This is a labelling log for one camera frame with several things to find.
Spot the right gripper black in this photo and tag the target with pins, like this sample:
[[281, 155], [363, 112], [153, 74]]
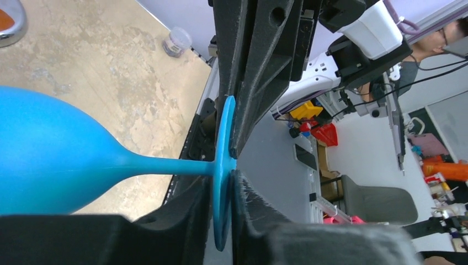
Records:
[[261, 47]]

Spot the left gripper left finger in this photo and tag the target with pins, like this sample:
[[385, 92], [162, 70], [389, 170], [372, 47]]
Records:
[[173, 234]]

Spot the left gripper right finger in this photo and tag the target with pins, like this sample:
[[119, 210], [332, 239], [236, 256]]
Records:
[[263, 235]]

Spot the blue wine glass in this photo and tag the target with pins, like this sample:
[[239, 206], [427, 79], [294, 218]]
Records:
[[56, 159]]

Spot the chrome wine glass rack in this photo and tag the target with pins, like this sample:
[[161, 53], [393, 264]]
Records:
[[14, 23]]

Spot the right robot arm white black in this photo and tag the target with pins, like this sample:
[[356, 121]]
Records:
[[335, 61]]

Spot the small clear jar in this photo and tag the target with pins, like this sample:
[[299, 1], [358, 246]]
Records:
[[177, 42]]

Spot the grey chair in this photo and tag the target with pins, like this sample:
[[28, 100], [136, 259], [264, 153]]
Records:
[[378, 204]]

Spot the orange bottle on shelf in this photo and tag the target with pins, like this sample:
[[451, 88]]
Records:
[[450, 171]]

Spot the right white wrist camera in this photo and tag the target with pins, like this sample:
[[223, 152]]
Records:
[[374, 32]]

